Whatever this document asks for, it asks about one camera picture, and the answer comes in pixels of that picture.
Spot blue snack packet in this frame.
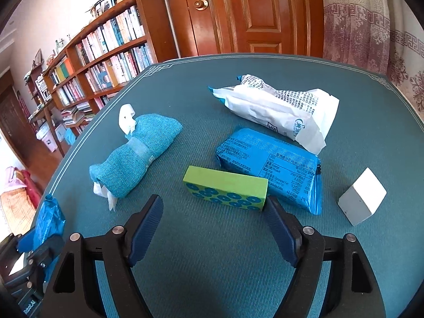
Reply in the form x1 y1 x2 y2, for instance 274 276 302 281
215 126 323 216
33 195 66 247

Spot rows of shelved books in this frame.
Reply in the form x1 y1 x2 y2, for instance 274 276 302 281
50 6 154 120

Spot small white cube box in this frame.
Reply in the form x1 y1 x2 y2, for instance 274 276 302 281
338 167 387 227

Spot white snack packet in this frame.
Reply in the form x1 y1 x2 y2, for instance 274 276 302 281
208 74 341 156

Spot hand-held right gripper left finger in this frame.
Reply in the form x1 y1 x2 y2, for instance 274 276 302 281
40 194 164 318

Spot patterned purple curtain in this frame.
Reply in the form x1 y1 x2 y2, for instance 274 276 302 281
320 0 424 123

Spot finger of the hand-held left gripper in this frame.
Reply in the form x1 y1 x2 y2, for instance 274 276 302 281
17 230 65 267

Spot blue plastic bin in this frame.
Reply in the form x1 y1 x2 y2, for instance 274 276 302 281
64 127 78 147

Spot blue mesh pouch white ribbon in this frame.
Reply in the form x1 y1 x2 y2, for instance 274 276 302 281
89 104 184 212

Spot green block with blue dots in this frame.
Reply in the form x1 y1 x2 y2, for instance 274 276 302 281
183 166 269 213

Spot patterned bedding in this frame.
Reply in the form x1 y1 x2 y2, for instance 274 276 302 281
0 166 43 236

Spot wooden bookshelf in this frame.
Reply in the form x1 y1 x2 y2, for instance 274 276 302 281
43 0 179 121

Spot film strip photo frame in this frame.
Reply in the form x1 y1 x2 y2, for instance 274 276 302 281
91 0 116 17

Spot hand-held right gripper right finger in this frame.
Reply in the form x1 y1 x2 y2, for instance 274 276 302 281
264 195 386 318

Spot white waste bin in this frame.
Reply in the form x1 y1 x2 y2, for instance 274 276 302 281
36 124 58 153

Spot dark wooden rack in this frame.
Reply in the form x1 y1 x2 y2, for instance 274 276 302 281
23 63 66 158

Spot wooden door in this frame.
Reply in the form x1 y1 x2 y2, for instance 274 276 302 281
164 0 325 57

